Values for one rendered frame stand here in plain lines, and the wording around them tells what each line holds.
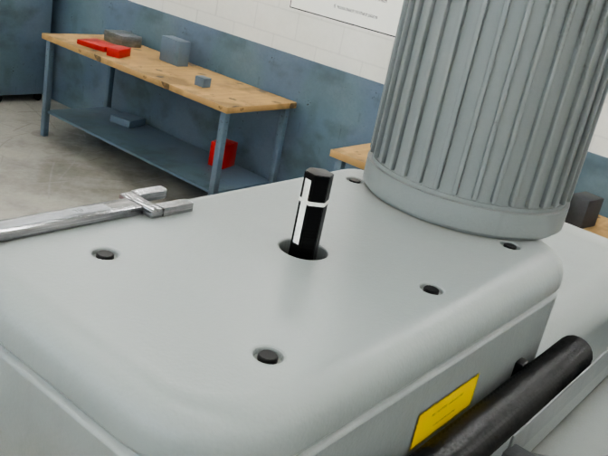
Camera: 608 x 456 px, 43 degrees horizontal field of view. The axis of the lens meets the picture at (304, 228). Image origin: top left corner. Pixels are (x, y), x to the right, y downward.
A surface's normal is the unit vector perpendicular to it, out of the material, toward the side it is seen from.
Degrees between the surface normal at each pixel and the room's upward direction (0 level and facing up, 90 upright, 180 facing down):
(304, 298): 0
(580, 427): 0
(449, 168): 90
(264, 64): 90
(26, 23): 90
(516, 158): 90
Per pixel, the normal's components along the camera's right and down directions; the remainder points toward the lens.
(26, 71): 0.76, 0.37
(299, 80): -0.62, 0.17
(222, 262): 0.19, -0.91
